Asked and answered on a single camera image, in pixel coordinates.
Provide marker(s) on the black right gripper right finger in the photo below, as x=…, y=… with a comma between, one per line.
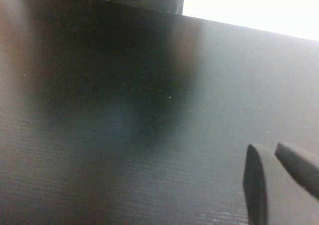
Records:
x=299, y=162

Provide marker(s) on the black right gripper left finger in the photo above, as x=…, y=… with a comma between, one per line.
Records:
x=269, y=185

